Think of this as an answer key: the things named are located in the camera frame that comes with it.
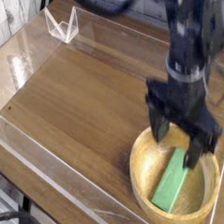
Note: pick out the clear acrylic corner bracket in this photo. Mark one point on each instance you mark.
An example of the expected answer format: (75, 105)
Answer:
(64, 31)

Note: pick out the brown wooden bowl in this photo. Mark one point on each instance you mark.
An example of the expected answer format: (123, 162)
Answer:
(148, 161)

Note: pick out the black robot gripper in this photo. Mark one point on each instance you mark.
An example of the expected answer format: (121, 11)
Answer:
(181, 100)

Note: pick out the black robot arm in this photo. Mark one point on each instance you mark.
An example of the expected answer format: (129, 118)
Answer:
(196, 29)

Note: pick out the green rectangular block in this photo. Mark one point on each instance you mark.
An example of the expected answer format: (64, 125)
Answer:
(171, 182)

